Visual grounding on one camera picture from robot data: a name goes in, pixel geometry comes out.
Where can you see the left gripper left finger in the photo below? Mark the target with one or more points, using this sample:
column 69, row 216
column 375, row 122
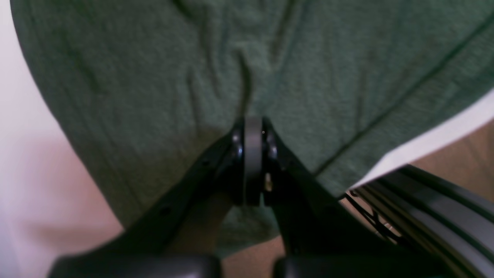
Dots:
column 176, row 236

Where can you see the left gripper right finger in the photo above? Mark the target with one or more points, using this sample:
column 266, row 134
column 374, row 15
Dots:
column 320, row 237

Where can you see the dark green t-shirt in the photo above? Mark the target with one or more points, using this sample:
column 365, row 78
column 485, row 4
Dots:
column 142, row 87

